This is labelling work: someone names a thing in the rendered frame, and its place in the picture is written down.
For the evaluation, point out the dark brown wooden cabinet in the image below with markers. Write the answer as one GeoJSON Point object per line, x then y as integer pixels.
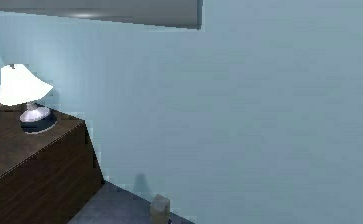
{"type": "Point", "coordinates": [45, 166]}

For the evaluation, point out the white shade table lamp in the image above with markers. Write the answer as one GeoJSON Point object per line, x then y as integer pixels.
{"type": "Point", "coordinates": [22, 86]}

